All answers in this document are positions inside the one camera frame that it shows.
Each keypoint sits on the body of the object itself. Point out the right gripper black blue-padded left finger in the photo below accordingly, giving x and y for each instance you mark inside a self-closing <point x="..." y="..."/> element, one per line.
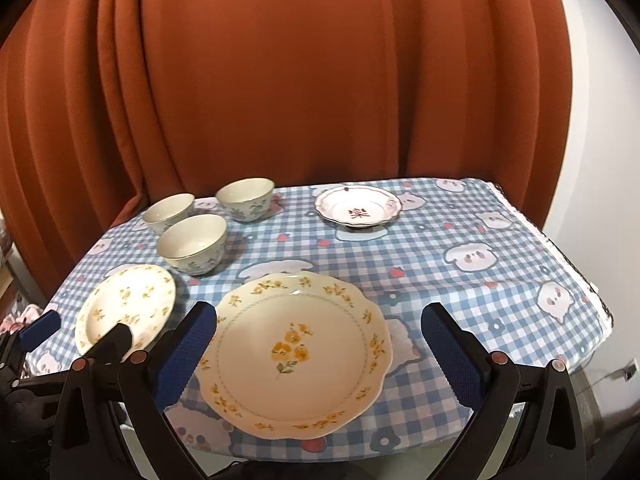
<point x="87" y="440"/>

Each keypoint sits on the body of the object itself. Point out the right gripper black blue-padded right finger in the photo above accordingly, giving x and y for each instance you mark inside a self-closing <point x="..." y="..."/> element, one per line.
<point x="548" y="442"/>

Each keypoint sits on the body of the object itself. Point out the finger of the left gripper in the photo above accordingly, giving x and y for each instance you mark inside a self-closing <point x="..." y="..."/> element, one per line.
<point x="113" y="346"/>
<point x="14" y="347"/>

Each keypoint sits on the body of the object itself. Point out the small yellow floral plate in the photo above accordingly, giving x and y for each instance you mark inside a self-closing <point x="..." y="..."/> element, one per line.
<point x="140" y="296"/>

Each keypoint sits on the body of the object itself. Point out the back left cream bowl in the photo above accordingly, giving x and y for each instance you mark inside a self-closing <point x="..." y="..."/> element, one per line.
<point x="168" y="212"/>

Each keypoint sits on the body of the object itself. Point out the large yellow floral plate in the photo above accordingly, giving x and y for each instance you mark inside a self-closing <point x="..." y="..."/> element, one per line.
<point x="295" y="356"/>

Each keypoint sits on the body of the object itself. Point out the blue checkered cartoon tablecloth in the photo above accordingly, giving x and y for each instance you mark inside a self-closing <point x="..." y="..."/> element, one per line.
<point x="458" y="243"/>

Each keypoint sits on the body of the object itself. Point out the back right cream bowl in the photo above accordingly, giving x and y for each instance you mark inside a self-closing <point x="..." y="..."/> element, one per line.
<point x="246" y="200"/>

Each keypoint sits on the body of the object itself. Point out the rust orange curtain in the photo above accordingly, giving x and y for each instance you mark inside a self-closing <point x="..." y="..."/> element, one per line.
<point x="110" y="105"/>

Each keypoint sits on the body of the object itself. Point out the small red-patterned plate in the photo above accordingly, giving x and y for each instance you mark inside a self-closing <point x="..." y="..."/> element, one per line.
<point x="358" y="206"/>

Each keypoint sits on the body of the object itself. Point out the wall power socket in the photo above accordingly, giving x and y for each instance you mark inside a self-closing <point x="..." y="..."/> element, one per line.
<point x="630" y="370"/>

